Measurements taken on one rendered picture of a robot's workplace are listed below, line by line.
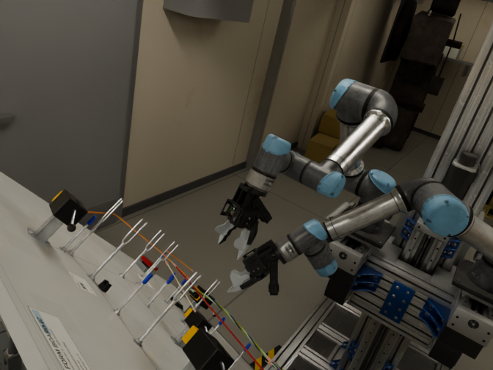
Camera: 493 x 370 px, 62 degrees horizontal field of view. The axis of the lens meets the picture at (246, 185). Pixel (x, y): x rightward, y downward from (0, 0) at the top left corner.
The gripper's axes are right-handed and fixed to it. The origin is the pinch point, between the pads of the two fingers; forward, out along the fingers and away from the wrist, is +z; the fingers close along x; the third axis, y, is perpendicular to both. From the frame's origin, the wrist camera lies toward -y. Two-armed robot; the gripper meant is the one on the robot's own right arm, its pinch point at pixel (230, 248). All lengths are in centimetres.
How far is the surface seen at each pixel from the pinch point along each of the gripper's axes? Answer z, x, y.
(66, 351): -6, 39, 68
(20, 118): 20, -175, 3
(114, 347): -1, 34, 57
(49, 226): -5, 8, 58
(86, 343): -4, 36, 63
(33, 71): -7, -176, 5
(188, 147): 13, -225, -161
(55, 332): -6, 36, 68
